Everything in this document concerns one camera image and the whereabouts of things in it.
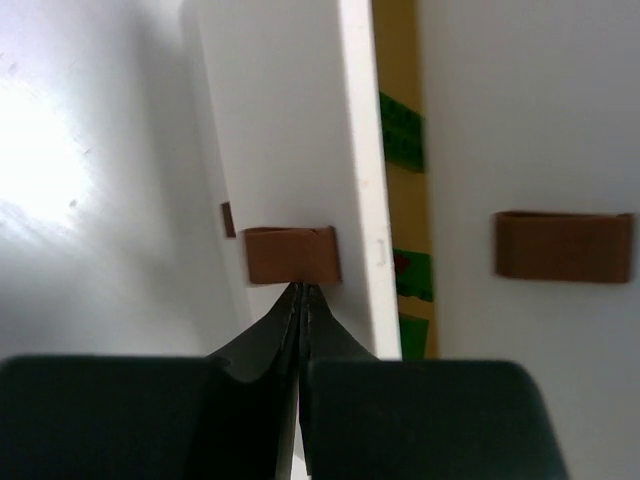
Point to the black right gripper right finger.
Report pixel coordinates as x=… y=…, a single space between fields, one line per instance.
x=366 y=418

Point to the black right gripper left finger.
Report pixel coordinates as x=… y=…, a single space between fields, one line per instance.
x=226 y=415

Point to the white bottom drawer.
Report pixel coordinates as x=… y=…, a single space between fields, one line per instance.
x=230 y=251

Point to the white drawer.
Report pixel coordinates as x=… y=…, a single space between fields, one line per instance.
x=230 y=251
x=533 y=105
x=294 y=91

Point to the white top drawer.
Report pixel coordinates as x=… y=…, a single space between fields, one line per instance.
x=533 y=105

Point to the dark green lego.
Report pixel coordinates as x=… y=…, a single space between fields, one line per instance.
x=413 y=336

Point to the green long lego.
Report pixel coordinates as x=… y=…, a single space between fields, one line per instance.
x=413 y=274
x=402 y=134

